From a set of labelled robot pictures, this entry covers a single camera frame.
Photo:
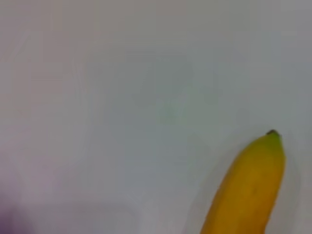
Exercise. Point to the yellow banana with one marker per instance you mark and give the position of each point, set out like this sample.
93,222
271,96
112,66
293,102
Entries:
246,190

